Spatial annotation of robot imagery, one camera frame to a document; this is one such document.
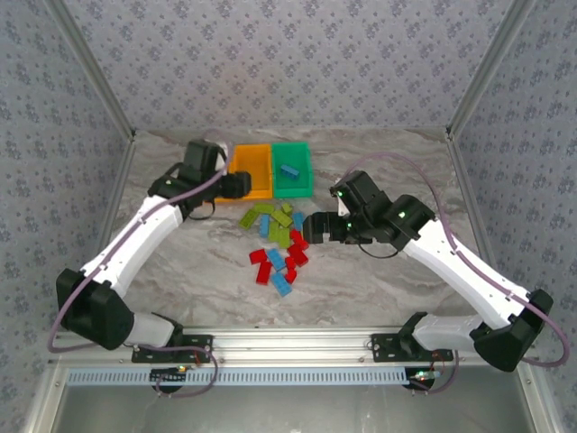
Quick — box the green plastic bin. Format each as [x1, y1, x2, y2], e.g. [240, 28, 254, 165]
[270, 141, 314, 200]

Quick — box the small black controller board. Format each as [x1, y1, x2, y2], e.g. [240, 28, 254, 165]
[408, 368, 439, 392]
[150, 365, 190, 390]

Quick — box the grey metal lower panel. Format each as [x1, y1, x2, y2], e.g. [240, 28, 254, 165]
[44, 364, 542, 433]

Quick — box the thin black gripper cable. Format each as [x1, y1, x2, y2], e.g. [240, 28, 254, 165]
[187, 200, 218, 223]
[355, 241, 400, 260]

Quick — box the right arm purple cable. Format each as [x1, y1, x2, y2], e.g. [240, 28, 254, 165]
[344, 152, 570, 367]

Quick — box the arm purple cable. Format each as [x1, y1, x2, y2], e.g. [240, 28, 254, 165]
[344, 152, 570, 367]
[47, 128, 235, 355]

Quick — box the aluminium table side rail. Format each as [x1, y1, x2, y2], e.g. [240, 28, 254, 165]
[445, 133, 497, 272]
[92, 134, 138, 261]

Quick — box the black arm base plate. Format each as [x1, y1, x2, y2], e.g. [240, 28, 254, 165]
[132, 332, 215, 364]
[370, 332, 454, 363]

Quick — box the aluminium frame post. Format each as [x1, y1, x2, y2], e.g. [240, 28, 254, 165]
[44, 0, 138, 142]
[444, 0, 541, 139]

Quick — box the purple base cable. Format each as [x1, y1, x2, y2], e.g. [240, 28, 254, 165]
[133, 343, 220, 399]
[410, 349, 461, 396]

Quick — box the slotted pale cable duct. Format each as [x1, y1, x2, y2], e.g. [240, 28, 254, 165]
[67, 367, 409, 388]

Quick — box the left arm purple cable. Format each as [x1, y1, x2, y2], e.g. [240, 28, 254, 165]
[47, 128, 235, 355]

